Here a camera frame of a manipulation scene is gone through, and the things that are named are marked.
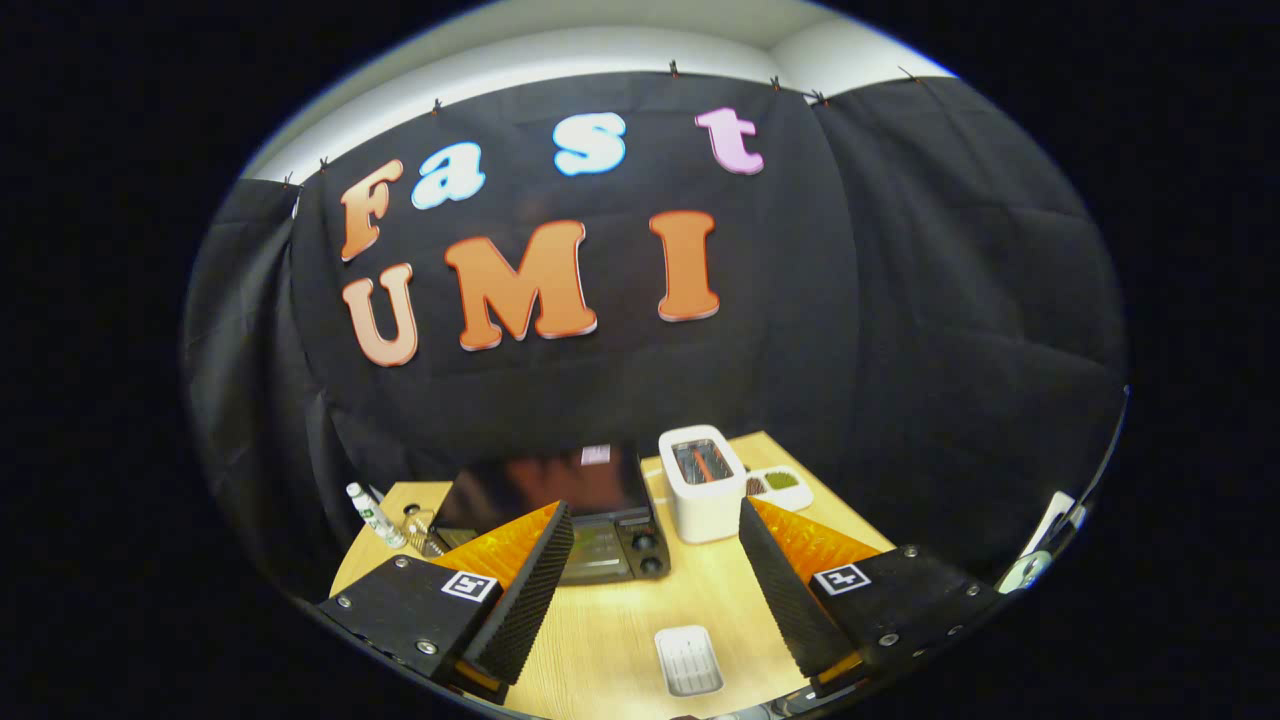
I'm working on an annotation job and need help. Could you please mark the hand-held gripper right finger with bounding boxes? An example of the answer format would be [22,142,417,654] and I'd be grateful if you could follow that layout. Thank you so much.
[737,497,1004,699]

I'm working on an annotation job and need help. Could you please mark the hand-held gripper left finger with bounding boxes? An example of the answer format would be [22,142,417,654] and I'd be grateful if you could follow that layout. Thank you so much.
[316,500,576,706]

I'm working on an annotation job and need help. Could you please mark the black toaster oven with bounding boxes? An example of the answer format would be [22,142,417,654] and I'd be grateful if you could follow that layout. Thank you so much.
[430,445,673,586]

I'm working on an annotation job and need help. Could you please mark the white slot toaster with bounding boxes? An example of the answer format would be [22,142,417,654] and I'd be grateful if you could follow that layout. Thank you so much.
[658,425,749,544]

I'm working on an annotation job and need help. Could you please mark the white divided condiment dish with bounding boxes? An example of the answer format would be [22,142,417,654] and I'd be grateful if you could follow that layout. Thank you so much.
[745,465,814,513]

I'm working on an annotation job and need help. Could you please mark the small white ribbed tray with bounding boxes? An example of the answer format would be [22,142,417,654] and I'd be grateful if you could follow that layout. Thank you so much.
[654,625,724,698]

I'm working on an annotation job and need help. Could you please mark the white bottle green label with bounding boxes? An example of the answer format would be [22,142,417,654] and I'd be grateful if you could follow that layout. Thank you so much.
[345,482,409,549]

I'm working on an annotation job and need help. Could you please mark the wire utensil holder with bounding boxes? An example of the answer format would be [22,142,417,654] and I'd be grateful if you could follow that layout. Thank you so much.
[402,503,451,558]

